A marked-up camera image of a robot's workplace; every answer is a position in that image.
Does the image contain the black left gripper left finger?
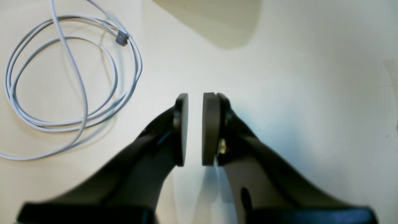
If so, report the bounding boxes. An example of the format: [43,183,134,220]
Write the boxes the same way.
[17,93,188,224]

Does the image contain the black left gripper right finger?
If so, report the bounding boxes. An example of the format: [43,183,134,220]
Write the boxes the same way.
[202,92,378,224]

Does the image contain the coiled white cable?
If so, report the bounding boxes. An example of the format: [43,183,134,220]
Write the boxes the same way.
[0,0,143,161]

